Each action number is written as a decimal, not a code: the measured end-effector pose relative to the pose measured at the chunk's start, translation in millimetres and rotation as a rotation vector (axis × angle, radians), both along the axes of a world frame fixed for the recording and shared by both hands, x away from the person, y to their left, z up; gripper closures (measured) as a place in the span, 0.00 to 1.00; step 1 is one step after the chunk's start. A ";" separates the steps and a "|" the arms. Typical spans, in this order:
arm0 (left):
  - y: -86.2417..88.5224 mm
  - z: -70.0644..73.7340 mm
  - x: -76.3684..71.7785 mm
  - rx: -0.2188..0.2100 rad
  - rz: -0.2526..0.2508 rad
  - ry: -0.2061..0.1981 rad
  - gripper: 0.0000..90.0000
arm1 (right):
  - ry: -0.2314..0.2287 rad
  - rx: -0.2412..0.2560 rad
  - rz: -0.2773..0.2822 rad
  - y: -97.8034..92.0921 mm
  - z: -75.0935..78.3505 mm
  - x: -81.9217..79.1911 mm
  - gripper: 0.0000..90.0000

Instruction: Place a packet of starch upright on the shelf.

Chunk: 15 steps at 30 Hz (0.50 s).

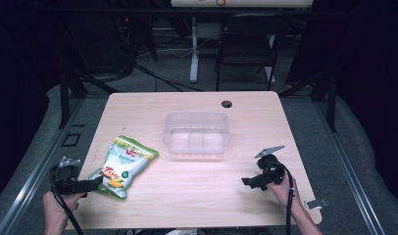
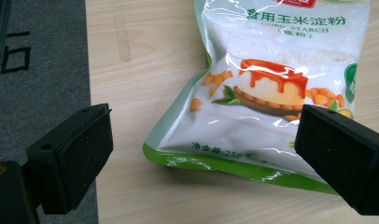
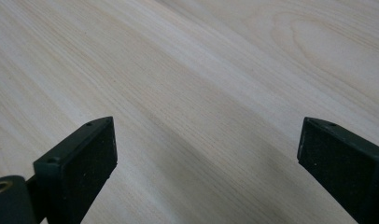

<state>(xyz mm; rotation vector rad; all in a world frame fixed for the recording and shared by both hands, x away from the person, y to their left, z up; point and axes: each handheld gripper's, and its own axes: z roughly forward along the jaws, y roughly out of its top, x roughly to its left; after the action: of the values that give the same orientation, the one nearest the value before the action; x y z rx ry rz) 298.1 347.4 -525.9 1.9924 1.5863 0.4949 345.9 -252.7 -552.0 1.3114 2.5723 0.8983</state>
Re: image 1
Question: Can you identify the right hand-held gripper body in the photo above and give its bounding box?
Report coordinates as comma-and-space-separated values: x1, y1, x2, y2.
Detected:
254, 145, 287, 190

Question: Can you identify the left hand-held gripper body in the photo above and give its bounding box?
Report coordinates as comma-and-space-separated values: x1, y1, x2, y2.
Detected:
50, 156, 90, 197

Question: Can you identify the green white snack bag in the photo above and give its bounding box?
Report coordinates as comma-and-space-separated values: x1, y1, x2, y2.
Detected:
86, 134, 160, 201

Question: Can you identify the clear plastic container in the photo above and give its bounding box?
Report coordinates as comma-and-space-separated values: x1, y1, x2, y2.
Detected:
162, 111, 231, 157

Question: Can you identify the person's right hand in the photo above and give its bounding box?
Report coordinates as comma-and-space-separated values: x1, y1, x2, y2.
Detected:
267, 175, 300, 213

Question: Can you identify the person's left hand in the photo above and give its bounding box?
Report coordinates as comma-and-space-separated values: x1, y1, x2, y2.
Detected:
42, 190, 87, 227

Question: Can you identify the black metal stand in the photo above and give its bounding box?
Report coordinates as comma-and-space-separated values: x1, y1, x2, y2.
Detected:
57, 19, 121, 129
278, 70, 338, 133

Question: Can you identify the black chair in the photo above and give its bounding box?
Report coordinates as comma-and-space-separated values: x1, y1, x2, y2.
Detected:
214, 13, 287, 92

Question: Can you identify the white desk leg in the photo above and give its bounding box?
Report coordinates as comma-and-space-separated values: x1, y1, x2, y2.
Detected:
189, 16, 201, 84

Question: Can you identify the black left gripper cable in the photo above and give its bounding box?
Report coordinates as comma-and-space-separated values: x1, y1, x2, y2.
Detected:
49, 165, 85, 235

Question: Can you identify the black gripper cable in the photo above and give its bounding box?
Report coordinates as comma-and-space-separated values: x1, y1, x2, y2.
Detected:
274, 161, 295, 235
49, 165, 85, 235

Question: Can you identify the aluminium rail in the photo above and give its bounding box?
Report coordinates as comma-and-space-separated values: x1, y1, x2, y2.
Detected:
313, 97, 388, 235
0, 97, 87, 235

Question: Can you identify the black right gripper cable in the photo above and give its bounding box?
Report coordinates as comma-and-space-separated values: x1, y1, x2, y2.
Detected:
274, 161, 295, 235

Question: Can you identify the black floor cable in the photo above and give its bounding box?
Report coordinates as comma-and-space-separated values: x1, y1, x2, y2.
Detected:
133, 62, 206, 93

